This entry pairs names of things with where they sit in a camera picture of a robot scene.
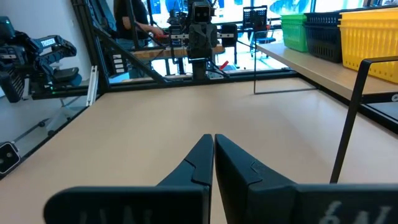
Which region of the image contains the black mesh chair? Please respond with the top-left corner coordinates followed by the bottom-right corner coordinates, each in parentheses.
top-left (242, 5), bottom-right (276, 44)

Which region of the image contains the black slotted plastic basket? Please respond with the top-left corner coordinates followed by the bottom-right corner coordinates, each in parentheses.
top-left (303, 11), bottom-right (343, 63)

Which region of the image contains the white aluminium bar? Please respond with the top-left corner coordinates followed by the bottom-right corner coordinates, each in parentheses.
top-left (86, 65), bottom-right (100, 107)

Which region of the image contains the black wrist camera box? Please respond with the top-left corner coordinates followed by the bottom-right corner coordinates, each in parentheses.
top-left (191, 1), bottom-right (213, 24)

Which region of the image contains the small black camera box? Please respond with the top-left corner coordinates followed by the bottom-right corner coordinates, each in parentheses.
top-left (0, 141), bottom-right (22, 175)

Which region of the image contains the person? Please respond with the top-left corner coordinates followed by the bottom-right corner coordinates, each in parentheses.
top-left (113, 0), bottom-right (165, 50)

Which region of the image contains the wooden shelf with black frame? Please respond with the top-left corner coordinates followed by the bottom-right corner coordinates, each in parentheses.
top-left (252, 29), bottom-right (398, 184)

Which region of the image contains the green slotted plastic basket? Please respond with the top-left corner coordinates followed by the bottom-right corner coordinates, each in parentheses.
top-left (280, 14), bottom-right (308, 53)

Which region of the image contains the black unit with white labels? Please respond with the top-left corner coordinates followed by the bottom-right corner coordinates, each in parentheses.
top-left (111, 52), bottom-right (127, 75)

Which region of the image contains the wooden background table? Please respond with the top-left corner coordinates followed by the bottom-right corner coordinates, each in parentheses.
top-left (132, 45), bottom-right (226, 60)

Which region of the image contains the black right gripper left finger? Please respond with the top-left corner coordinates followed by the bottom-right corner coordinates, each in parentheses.
top-left (43, 133), bottom-right (215, 224)

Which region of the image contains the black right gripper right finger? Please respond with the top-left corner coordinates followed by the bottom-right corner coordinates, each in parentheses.
top-left (214, 133), bottom-right (398, 224)

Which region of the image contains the yellow slotted plastic basket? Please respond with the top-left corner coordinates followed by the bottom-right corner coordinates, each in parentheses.
top-left (338, 7), bottom-right (398, 85)

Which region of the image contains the grey rolling stand base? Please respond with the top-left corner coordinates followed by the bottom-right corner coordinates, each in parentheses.
top-left (14, 96), bottom-right (85, 141)

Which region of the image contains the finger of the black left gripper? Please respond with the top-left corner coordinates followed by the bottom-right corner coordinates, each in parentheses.
top-left (221, 24), bottom-right (239, 48)
top-left (169, 24), bottom-right (183, 47)

